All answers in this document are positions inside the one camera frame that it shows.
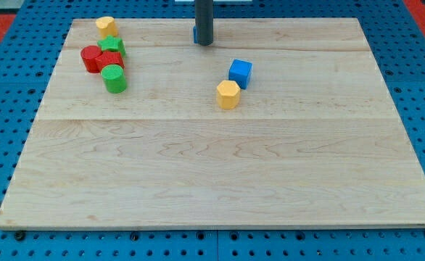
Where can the blue block behind rod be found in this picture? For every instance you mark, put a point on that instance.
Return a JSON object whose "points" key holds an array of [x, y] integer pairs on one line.
{"points": [[194, 31]]}

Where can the blue cube block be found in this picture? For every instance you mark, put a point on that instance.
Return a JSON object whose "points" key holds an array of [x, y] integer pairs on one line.
{"points": [[240, 71]]}

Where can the red cylinder block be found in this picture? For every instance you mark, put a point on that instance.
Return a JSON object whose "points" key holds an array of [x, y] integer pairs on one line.
{"points": [[89, 55]]}

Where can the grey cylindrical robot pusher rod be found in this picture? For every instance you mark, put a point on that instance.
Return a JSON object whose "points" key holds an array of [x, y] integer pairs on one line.
{"points": [[204, 21]]}

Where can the yellow hexagon block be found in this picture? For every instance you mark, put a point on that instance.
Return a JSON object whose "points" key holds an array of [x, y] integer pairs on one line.
{"points": [[228, 94]]}

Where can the green cylinder block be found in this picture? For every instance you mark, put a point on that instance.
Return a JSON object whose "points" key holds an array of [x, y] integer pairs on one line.
{"points": [[114, 78]]}

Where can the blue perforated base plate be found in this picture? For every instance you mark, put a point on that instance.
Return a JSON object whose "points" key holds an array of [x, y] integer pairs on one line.
{"points": [[30, 50]]}

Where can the yellow heart block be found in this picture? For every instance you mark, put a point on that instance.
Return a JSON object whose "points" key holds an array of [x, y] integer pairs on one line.
{"points": [[106, 26]]}

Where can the wooden board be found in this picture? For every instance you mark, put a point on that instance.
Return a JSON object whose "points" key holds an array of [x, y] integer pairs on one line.
{"points": [[315, 141]]}

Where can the green star block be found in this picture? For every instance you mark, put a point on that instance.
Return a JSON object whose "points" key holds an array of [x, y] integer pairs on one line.
{"points": [[111, 43]]}

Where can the red hexagon block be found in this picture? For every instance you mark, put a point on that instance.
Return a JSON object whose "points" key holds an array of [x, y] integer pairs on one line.
{"points": [[109, 58]]}

